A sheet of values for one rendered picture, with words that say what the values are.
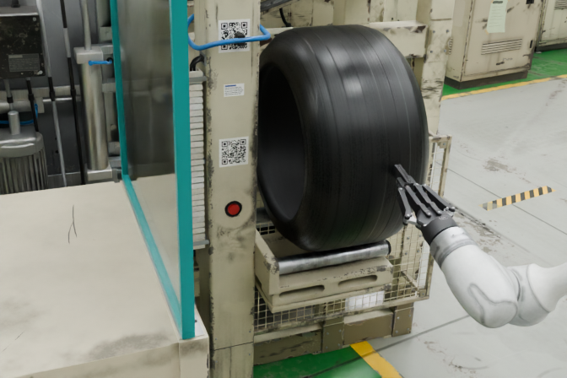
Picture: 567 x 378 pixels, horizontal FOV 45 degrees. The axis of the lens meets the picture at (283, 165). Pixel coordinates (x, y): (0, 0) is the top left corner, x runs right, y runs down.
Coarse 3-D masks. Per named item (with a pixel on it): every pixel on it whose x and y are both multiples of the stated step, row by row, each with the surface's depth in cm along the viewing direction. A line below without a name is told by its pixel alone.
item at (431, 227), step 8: (424, 216) 149; (432, 216) 149; (440, 216) 146; (448, 216) 146; (424, 224) 147; (432, 224) 145; (440, 224) 144; (448, 224) 144; (456, 224) 145; (424, 232) 146; (432, 232) 144; (440, 232) 144; (432, 240) 145
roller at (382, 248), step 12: (384, 240) 193; (312, 252) 186; (324, 252) 186; (336, 252) 187; (348, 252) 188; (360, 252) 189; (372, 252) 190; (384, 252) 191; (288, 264) 182; (300, 264) 183; (312, 264) 184; (324, 264) 186; (336, 264) 188
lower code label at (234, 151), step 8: (248, 136) 171; (224, 144) 169; (232, 144) 170; (240, 144) 171; (224, 152) 170; (232, 152) 171; (240, 152) 172; (224, 160) 171; (232, 160) 172; (240, 160) 173
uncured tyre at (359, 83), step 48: (288, 48) 172; (336, 48) 167; (384, 48) 170; (288, 96) 211; (336, 96) 159; (384, 96) 163; (288, 144) 215; (336, 144) 158; (384, 144) 161; (288, 192) 210; (336, 192) 161; (384, 192) 165; (336, 240) 173
